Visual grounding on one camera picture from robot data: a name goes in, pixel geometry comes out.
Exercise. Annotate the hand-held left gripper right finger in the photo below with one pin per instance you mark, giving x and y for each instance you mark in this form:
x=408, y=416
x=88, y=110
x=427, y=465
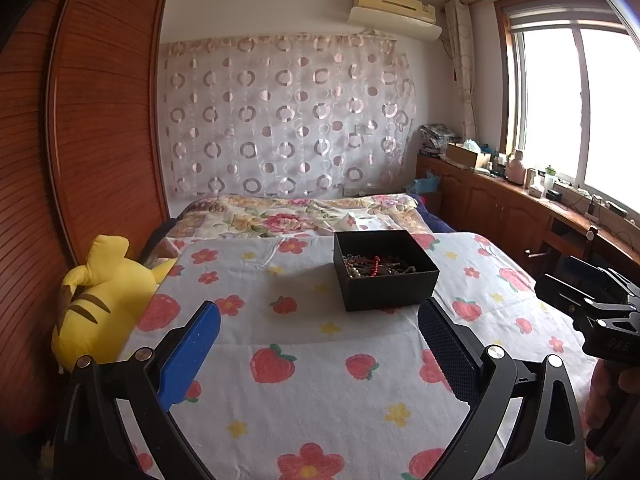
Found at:
x=445, y=350

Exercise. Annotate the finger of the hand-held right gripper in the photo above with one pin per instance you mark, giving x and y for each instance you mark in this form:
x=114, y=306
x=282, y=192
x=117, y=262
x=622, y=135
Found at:
x=555, y=287
x=575, y=266

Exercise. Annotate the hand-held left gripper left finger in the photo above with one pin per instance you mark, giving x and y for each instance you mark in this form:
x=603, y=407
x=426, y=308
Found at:
x=192, y=350

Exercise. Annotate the black jewelry box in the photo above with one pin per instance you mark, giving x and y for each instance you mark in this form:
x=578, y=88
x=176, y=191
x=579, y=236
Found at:
x=390, y=292

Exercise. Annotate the person's right hand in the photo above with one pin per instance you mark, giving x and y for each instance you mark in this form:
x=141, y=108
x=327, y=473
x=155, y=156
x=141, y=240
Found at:
x=595, y=402

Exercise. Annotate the wooden chair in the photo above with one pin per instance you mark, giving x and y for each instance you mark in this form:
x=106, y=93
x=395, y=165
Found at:
x=555, y=245

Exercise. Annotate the white tissue box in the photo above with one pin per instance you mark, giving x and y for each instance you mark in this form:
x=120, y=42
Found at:
x=536, y=187

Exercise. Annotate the green capped bottle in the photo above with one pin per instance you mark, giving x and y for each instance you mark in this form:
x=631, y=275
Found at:
x=550, y=179

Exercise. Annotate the long wooden cabinet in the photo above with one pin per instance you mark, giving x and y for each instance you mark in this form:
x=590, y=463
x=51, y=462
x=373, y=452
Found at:
x=500, y=200

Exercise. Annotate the yellow plush toy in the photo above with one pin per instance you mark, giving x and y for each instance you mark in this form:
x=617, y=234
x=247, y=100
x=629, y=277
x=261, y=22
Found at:
x=110, y=285

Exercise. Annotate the strawberry print blanket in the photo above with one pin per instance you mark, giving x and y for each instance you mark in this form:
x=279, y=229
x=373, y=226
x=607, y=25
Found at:
x=300, y=320

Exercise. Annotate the pink container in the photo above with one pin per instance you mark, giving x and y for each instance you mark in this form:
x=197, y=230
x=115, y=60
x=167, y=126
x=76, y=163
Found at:
x=516, y=167

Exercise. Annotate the dark blue bed sheet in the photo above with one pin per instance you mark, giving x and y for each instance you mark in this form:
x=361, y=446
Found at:
x=435, y=220

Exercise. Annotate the cardboard box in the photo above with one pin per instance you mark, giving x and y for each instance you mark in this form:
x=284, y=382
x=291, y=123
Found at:
x=465, y=155

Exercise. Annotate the floral quilt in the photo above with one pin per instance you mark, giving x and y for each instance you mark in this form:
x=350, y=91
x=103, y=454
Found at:
x=280, y=220

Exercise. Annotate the window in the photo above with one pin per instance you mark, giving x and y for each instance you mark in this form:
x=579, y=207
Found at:
x=575, y=100

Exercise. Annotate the blue plastic bag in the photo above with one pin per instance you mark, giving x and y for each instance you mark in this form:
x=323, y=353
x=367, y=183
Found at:
x=425, y=183

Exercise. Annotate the stack of folded clothes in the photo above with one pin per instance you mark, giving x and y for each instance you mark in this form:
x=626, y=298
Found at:
x=437, y=137

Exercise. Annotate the patterned window curtain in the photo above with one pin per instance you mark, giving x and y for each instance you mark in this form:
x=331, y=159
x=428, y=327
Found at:
x=462, y=70

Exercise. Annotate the circle patterned sheer curtain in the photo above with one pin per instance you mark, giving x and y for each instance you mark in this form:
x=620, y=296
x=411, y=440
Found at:
x=280, y=110

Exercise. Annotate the wooden louvred wardrobe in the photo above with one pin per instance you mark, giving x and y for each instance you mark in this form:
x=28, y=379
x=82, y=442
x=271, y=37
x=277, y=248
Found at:
x=100, y=110

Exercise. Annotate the wall air conditioner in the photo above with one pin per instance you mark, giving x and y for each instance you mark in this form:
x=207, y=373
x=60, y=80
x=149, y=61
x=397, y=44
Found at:
x=395, y=12

